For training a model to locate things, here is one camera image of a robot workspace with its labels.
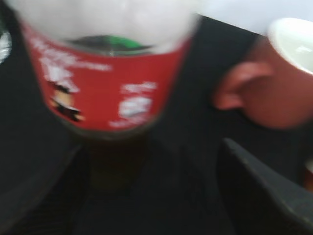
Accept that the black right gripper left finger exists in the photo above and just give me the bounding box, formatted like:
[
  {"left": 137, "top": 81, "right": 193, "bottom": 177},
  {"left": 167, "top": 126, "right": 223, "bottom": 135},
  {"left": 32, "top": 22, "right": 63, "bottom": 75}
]
[{"left": 0, "top": 146, "right": 83, "bottom": 235}]

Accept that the iced tea bottle red label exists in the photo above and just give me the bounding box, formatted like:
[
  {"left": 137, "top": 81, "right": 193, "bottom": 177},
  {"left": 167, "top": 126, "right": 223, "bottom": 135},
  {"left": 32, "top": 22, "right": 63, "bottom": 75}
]
[{"left": 7, "top": 0, "right": 202, "bottom": 221}]

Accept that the red mug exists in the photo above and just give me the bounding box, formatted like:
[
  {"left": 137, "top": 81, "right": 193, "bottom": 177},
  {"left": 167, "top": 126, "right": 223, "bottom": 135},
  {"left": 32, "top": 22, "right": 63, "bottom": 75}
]
[{"left": 212, "top": 17, "right": 313, "bottom": 130}]

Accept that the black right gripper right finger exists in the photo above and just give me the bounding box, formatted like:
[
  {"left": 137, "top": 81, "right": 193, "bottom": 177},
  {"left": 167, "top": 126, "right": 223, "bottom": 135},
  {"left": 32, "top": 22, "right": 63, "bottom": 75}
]
[{"left": 216, "top": 139, "right": 313, "bottom": 235}]

